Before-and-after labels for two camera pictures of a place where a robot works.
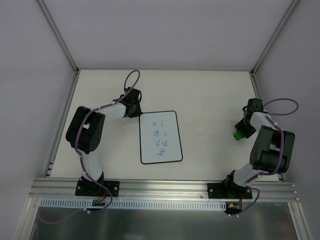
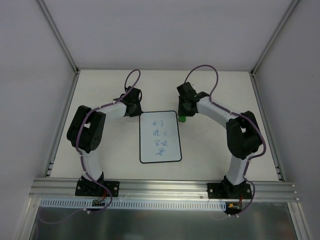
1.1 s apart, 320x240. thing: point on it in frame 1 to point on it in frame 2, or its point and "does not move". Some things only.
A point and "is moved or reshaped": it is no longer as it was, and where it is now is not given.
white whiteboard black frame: (159, 137) does not move
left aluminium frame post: (59, 35) does not move
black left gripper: (135, 111) does not move
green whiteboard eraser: (238, 135) is moved or reshaped
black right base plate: (228, 190) does not move
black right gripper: (243, 129) to (185, 110)
